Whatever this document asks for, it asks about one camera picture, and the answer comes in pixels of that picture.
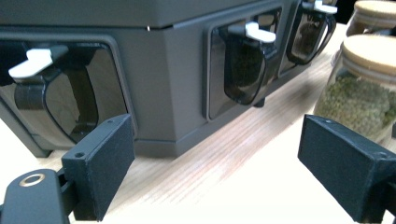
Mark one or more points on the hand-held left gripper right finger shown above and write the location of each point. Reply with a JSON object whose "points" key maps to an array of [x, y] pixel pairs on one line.
{"points": [[345, 161]]}

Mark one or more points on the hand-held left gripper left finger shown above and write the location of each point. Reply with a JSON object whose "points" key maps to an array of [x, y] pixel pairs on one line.
{"points": [[106, 161]]}

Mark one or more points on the dark grey corner storage rack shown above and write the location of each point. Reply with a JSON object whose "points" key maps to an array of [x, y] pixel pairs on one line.
{"points": [[168, 77]]}

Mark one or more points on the glass jar of white grains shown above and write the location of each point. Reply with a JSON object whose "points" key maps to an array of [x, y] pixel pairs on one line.
{"points": [[373, 12]]}

